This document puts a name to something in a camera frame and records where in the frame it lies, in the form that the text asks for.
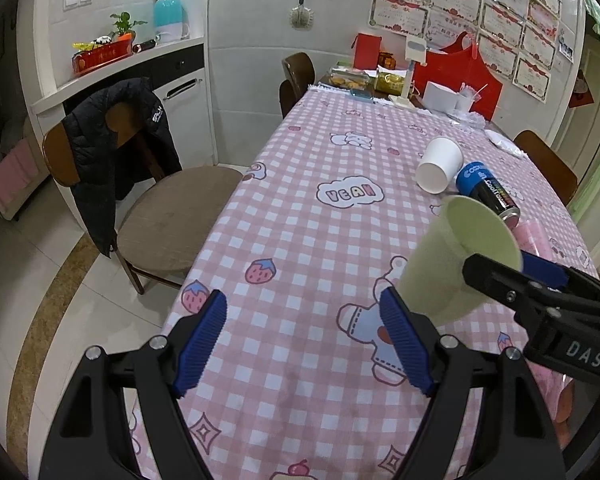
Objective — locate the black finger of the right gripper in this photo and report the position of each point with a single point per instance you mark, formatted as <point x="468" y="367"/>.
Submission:
<point x="509" y="287"/>

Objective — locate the white paper cup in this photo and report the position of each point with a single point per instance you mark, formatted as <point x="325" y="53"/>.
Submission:
<point x="439" y="164"/>

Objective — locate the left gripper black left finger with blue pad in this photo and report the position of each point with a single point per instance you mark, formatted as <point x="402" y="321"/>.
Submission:
<point x="90" y="437"/>

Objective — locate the small green potted plant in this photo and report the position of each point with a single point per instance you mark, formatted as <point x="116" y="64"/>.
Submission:
<point x="124" y="26"/>

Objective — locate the white tissue box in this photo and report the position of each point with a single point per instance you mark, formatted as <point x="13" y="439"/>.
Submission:
<point x="439" y="98"/>

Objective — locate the red tray with fruit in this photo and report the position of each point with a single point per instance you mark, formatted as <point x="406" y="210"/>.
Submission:
<point x="92" y="55"/>

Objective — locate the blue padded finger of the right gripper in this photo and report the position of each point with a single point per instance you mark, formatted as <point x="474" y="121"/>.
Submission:
<point x="544" y="271"/>

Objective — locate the red gift bag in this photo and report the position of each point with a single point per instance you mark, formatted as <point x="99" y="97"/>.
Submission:
<point x="457" y="64"/>

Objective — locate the light green paper cup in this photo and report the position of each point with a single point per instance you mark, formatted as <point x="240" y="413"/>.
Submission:
<point x="432" y="282"/>

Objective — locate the brown chair far end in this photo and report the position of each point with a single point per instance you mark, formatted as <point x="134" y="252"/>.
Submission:
<point x="299" y="75"/>

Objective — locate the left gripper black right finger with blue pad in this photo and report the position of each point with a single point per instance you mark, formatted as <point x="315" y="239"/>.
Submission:
<point x="514" y="438"/>

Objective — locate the blue black drink can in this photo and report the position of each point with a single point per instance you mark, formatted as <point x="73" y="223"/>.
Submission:
<point x="476" y="181"/>

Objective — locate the brown chair right side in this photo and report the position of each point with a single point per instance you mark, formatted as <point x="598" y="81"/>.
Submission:
<point x="561" y="178"/>

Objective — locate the wall hook ornament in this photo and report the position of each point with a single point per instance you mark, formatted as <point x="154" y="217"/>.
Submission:
<point x="300" y="16"/>

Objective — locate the snack food box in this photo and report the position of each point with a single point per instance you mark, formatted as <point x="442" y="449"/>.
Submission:
<point x="348" y="78"/>

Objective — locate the pink towel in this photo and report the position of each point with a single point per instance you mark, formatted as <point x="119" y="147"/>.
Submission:
<point x="17" y="170"/>

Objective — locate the brown cushioned chair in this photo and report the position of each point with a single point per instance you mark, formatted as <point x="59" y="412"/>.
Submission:
<point x="163" y="222"/>

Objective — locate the pink checkered tablecloth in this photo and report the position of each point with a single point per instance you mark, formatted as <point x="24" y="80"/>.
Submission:
<point x="303" y="382"/>

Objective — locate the teal white humidifier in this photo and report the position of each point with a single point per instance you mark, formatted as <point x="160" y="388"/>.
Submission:
<point x="169" y="21"/>

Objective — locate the gold yellow package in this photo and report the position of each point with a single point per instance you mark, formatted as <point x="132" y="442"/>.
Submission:
<point x="390" y="81"/>

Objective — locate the small red box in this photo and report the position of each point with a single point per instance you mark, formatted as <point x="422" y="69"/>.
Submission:
<point x="366" y="50"/>

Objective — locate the black puffer jacket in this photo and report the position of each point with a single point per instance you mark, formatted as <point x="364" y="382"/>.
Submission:
<point x="107" y="170"/>

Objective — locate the white desk lamp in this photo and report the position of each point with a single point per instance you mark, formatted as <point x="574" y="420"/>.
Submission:
<point x="415" y="54"/>

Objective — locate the pink plastic cup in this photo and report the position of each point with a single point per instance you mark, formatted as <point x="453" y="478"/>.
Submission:
<point x="531" y="237"/>

